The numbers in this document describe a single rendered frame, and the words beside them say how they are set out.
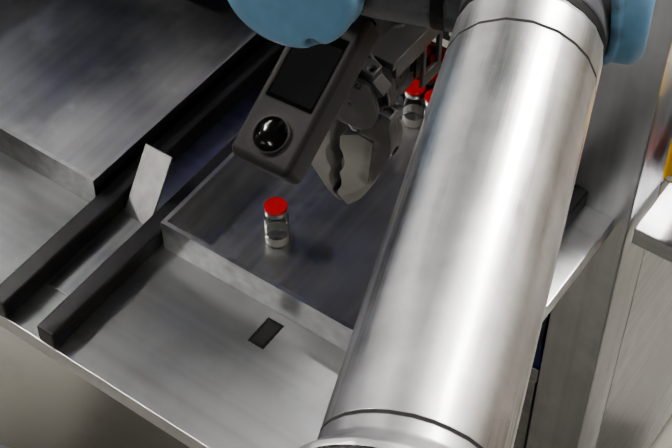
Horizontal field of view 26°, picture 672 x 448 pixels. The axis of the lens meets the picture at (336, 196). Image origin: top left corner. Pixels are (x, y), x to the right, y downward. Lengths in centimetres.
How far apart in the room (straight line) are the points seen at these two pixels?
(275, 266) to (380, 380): 72
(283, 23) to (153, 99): 68
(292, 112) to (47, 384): 145
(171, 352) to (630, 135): 43
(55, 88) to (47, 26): 9
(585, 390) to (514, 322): 96
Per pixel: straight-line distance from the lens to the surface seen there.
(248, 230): 131
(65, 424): 227
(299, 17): 75
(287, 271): 128
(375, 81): 94
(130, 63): 147
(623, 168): 129
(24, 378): 233
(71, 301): 125
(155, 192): 131
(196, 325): 125
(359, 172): 101
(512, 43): 68
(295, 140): 90
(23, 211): 135
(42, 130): 142
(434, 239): 60
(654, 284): 158
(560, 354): 153
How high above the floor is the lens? 188
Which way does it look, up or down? 49 degrees down
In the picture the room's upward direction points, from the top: straight up
